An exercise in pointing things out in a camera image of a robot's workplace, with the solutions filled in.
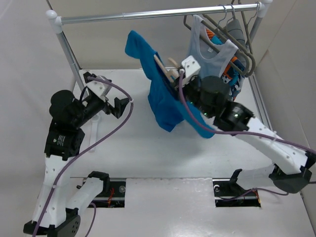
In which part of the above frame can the grey rear hanger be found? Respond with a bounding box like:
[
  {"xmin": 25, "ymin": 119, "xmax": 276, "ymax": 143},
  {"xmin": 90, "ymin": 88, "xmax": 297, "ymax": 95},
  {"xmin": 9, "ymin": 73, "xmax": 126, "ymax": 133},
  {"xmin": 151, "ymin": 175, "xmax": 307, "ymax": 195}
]
[{"xmin": 241, "ymin": 1, "xmax": 260, "ymax": 54}]

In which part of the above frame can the grey hanger with tank top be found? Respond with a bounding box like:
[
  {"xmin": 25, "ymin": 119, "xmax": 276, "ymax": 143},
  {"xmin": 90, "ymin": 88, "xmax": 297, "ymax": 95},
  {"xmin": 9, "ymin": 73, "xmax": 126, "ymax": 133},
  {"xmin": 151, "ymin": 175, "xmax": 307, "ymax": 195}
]
[{"xmin": 183, "ymin": 6, "xmax": 250, "ymax": 77}]

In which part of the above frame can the grey hanger with patterned garment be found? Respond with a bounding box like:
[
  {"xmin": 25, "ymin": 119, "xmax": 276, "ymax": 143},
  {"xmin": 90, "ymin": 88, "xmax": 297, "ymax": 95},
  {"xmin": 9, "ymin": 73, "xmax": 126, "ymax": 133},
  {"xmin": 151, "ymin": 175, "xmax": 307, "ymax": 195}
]
[{"xmin": 203, "ymin": 1, "xmax": 256, "ymax": 77}]

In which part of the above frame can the white tank top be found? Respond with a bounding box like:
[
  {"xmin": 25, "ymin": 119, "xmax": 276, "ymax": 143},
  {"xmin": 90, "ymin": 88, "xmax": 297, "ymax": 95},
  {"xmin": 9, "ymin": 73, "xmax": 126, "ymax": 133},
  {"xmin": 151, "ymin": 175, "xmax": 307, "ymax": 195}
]
[{"xmin": 186, "ymin": 14, "xmax": 239, "ymax": 79}]

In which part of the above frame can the silver clothes rack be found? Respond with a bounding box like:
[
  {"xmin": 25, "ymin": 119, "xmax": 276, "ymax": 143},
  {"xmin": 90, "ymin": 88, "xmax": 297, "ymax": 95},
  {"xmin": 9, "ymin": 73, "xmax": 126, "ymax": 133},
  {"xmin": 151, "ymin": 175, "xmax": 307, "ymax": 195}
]
[{"xmin": 45, "ymin": 0, "xmax": 274, "ymax": 154}]

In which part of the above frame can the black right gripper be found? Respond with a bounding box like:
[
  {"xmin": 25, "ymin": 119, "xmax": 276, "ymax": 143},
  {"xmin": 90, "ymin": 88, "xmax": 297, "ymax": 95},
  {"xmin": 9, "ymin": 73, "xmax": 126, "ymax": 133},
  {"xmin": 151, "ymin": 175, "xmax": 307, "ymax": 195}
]
[{"xmin": 171, "ymin": 73, "xmax": 214, "ymax": 119}]

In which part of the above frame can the beige wooden hanger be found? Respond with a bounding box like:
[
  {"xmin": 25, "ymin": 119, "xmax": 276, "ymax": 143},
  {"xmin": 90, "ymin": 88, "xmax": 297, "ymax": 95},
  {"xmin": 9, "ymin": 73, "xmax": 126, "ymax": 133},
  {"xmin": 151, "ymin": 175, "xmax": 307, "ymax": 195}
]
[{"xmin": 154, "ymin": 54, "xmax": 184, "ymax": 88}]

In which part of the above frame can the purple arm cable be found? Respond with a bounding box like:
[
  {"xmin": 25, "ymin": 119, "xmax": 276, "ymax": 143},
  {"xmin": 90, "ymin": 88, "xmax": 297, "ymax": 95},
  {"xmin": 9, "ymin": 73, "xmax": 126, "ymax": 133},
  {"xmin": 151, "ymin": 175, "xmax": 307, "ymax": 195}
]
[
  {"xmin": 32, "ymin": 76, "xmax": 135, "ymax": 237},
  {"xmin": 178, "ymin": 69, "xmax": 316, "ymax": 198}
]

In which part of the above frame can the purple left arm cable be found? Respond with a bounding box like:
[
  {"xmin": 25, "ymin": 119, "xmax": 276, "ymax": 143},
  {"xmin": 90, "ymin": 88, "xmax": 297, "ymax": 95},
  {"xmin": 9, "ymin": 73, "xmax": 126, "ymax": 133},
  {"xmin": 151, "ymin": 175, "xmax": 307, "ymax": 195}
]
[{"xmin": 32, "ymin": 76, "xmax": 135, "ymax": 237}]

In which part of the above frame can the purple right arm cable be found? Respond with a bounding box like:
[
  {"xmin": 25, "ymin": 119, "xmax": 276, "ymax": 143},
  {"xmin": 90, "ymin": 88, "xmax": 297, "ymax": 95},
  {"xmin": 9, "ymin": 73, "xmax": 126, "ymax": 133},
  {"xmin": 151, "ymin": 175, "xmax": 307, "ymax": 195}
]
[{"xmin": 178, "ymin": 69, "xmax": 316, "ymax": 198}]

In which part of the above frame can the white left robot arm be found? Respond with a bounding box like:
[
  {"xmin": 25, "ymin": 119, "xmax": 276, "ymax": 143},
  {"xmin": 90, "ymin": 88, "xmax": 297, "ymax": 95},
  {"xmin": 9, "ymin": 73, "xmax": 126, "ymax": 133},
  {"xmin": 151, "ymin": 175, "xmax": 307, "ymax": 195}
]
[{"xmin": 23, "ymin": 73, "xmax": 133, "ymax": 237}]

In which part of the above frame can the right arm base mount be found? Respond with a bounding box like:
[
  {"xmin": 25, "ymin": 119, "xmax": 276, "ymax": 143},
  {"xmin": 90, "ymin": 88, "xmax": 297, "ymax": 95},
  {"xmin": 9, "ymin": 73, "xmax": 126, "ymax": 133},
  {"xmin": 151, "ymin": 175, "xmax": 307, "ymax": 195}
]
[{"xmin": 212, "ymin": 169, "xmax": 261, "ymax": 207}]

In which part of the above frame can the blue t shirt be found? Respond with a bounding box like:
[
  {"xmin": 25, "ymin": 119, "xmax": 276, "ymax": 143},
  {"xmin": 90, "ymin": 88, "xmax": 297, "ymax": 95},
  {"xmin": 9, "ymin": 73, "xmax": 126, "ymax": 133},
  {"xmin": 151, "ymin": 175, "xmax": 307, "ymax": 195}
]
[{"xmin": 125, "ymin": 30, "xmax": 214, "ymax": 139}]

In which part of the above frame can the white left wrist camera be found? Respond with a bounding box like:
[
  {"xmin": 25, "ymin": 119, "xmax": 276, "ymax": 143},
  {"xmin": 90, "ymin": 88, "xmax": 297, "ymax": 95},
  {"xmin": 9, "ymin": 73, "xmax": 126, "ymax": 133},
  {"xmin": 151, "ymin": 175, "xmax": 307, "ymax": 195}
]
[{"xmin": 86, "ymin": 76, "xmax": 112, "ymax": 102}]

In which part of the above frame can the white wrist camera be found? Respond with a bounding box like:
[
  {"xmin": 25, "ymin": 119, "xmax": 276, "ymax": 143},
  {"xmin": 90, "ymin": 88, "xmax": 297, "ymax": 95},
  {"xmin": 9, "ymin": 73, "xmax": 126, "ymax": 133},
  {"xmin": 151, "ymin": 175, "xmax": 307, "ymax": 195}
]
[
  {"xmin": 181, "ymin": 55, "xmax": 201, "ymax": 86},
  {"xmin": 86, "ymin": 76, "xmax": 112, "ymax": 102}
]

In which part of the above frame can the colourful patterned garment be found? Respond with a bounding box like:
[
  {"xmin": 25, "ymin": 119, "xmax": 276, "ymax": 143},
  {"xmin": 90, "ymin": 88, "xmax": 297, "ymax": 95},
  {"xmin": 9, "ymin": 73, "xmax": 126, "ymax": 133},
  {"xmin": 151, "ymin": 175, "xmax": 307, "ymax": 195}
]
[{"xmin": 206, "ymin": 29, "xmax": 245, "ymax": 101}]

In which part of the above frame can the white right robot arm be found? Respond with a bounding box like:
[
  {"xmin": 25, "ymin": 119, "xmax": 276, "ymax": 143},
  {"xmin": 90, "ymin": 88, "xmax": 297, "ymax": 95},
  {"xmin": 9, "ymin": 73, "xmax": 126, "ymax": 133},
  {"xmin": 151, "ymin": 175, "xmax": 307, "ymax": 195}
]
[{"xmin": 178, "ymin": 76, "xmax": 316, "ymax": 195}]

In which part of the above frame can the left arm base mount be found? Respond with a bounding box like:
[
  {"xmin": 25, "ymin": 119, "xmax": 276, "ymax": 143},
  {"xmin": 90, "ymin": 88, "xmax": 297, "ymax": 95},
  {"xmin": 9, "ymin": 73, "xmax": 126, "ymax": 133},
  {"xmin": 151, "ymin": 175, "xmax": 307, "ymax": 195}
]
[{"xmin": 75, "ymin": 177, "xmax": 126, "ymax": 208}]

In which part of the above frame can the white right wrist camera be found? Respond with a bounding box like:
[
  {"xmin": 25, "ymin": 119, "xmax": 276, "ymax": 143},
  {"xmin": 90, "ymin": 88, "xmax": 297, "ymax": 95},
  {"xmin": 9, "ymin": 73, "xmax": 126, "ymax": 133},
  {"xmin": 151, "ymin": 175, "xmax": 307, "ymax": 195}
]
[{"xmin": 181, "ymin": 55, "xmax": 201, "ymax": 86}]

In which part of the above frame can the grey garment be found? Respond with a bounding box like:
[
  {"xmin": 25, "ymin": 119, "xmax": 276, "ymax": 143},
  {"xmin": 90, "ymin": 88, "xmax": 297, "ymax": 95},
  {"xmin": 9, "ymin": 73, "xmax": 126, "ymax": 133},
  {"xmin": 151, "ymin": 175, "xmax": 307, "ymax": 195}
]
[{"xmin": 226, "ymin": 19, "xmax": 246, "ymax": 48}]

